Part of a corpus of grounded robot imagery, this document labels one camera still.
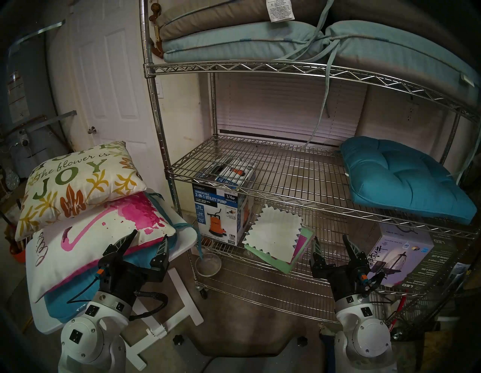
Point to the brown wooden wall hooks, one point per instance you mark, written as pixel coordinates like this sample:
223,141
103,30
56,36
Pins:
155,41

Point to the utility pump box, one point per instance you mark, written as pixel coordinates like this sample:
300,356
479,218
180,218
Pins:
214,210

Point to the dark blue cloth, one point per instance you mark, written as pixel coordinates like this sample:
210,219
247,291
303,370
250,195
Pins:
327,353

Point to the green paper sheet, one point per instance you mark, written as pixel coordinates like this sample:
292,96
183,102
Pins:
289,265

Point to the white scalloped paper sheet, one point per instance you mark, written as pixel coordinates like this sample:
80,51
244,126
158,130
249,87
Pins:
274,233

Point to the white folding table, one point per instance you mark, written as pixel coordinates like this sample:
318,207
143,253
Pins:
184,235

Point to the white cushion care tag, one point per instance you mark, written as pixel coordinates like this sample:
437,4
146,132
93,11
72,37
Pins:
280,10

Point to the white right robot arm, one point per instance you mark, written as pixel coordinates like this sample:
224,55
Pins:
366,338

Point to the black caster wheel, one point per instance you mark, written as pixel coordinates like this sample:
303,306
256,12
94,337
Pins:
203,293

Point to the clear glass bowl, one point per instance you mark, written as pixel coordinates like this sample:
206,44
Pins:
208,265

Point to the floral JOY throw pillow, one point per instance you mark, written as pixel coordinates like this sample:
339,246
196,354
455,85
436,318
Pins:
75,184

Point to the silver round ornament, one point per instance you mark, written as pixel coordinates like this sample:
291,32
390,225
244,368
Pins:
12,180

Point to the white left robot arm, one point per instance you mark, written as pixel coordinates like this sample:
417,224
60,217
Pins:
90,338

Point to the teal tufted seat cushion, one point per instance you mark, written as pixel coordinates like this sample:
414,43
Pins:
398,176

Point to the orange bucket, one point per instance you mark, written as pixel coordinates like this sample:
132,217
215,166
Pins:
18,255

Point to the black base knob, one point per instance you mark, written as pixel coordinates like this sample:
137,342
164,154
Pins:
178,340
302,341

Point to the light blue bench cushion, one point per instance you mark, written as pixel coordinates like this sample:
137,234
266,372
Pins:
240,41

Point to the white panel door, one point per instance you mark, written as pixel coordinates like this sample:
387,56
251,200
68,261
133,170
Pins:
112,75

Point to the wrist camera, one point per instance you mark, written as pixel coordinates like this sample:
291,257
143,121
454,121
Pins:
104,272
370,280

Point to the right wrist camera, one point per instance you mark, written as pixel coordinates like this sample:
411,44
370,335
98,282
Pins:
370,280

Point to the light blue tied cushion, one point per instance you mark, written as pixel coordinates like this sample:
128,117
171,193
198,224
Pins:
394,49

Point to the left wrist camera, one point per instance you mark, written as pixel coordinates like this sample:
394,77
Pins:
104,272

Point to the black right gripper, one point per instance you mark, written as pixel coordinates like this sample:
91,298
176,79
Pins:
342,282

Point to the grey water heater tank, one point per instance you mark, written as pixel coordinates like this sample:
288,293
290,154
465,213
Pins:
34,150

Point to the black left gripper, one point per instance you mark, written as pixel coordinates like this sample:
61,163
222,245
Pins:
127,276

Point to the teal flat seat cushion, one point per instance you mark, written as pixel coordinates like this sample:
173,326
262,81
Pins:
71,302

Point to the LED lamp box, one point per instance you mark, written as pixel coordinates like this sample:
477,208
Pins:
413,255

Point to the pink flamingo throw pillow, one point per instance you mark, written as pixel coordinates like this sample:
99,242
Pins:
94,233

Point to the pink paper sheet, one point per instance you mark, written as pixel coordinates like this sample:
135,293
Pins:
300,246

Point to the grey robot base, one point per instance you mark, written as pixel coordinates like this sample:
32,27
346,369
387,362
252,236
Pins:
244,363

